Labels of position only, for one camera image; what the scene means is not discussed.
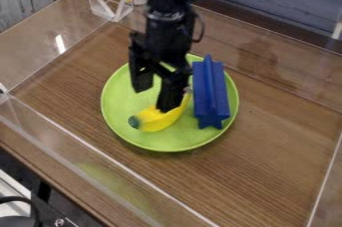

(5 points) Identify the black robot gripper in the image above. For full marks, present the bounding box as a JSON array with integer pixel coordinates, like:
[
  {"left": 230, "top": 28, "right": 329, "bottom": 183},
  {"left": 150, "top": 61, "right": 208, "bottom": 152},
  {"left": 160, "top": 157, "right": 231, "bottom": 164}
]
[{"left": 128, "top": 10, "right": 196, "bottom": 113}]

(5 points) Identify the green round plate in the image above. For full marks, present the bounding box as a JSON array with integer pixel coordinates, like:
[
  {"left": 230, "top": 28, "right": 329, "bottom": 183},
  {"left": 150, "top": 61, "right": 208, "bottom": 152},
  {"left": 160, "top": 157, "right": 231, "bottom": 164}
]
[{"left": 100, "top": 64, "right": 239, "bottom": 153}]

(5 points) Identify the yellow toy banana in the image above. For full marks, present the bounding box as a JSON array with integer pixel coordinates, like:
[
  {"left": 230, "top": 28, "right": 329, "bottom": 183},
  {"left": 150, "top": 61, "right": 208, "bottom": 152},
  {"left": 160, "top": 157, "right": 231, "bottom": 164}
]
[{"left": 128, "top": 93, "right": 191, "bottom": 132}]

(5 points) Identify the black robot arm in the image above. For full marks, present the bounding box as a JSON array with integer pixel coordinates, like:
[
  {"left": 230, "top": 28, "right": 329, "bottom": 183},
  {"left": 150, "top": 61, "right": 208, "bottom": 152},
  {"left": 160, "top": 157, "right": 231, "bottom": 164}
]
[{"left": 128, "top": 0, "right": 206, "bottom": 113}]

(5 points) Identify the blue star-shaped block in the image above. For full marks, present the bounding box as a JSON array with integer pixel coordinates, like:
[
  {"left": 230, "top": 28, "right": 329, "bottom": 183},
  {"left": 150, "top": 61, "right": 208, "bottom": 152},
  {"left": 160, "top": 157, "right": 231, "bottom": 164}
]
[{"left": 192, "top": 55, "right": 230, "bottom": 129}]

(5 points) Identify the clear acrylic corner bracket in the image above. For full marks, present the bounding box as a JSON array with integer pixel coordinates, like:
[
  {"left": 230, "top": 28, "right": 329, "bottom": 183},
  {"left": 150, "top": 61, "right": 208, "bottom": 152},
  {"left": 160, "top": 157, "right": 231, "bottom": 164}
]
[{"left": 88, "top": 0, "right": 134, "bottom": 23}]

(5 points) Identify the clear acrylic enclosure wall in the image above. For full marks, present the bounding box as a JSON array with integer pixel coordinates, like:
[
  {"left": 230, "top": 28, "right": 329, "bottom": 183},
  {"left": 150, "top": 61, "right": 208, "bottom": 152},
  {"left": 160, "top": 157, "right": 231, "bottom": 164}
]
[{"left": 0, "top": 0, "right": 342, "bottom": 227}]

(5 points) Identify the black cable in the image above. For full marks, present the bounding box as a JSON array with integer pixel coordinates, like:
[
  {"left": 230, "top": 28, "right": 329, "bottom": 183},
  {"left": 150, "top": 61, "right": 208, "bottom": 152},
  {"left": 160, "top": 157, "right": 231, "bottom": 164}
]
[{"left": 0, "top": 196, "right": 48, "bottom": 227}]

